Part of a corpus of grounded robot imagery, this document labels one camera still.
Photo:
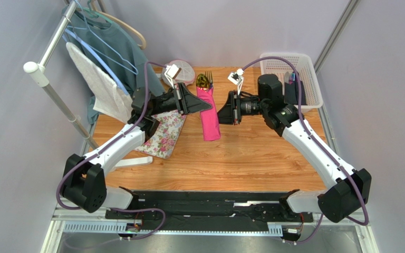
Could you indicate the iridescent gold spoon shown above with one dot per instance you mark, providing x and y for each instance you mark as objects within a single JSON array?
[{"x": 203, "y": 82}]

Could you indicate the metal clothes rack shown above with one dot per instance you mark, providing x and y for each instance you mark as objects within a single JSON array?
[{"x": 65, "y": 105}]

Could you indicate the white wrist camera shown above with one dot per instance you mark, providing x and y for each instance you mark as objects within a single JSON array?
[
  {"x": 237, "y": 79},
  {"x": 170, "y": 73}
]

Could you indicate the iridescent fork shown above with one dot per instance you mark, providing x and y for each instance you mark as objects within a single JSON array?
[{"x": 209, "y": 77}]

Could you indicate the white mesh laundry pouch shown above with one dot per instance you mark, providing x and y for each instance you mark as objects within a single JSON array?
[{"x": 186, "y": 75}]

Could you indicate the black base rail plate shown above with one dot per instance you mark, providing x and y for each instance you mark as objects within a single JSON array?
[{"x": 210, "y": 211}]

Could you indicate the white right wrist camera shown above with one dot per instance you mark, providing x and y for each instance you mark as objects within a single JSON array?
[{"x": 237, "y": 79}]

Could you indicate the dark rolled napkin bundle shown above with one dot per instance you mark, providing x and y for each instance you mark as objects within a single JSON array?
[{"x": 291, "y": 89}]

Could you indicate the teal t-shirt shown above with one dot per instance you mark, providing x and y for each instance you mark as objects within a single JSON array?
[{"x": 112, "y": 64}]

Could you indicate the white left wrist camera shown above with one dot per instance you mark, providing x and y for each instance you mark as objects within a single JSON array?
[{"x": 170, "y": 73}]

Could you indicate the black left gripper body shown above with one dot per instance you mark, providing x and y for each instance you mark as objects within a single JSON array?
[{"x": 167, "y": 103}]

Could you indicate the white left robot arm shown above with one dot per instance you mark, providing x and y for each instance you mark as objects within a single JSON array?
[{"x": 83, "y": 185}]

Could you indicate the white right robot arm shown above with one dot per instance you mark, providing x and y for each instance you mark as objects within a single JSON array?
[{"x": 347, "y": 188}]

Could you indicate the magenta paper napkin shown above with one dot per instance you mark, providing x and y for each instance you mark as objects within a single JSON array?
[{"x": 209, "y": 118}]

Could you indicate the blue clothes hanger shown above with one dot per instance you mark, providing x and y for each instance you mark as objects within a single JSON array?
[{"x": 109, "y": 47}]

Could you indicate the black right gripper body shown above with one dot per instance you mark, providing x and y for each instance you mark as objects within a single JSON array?
[{"x": 237, "y": 108}]

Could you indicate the floral cloth mat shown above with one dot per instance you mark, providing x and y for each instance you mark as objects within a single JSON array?
[{"x": 163, "y": 142}]

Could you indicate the wooden clothes hanger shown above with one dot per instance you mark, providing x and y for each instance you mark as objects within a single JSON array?
[{"x": 100, "y": 10}]

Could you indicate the white towel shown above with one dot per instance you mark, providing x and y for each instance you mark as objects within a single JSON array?
[{"x": 107, "y": 98}]

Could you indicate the white plastic basket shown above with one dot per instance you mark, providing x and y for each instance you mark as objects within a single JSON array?
[{"x": 305, "y": 68}]

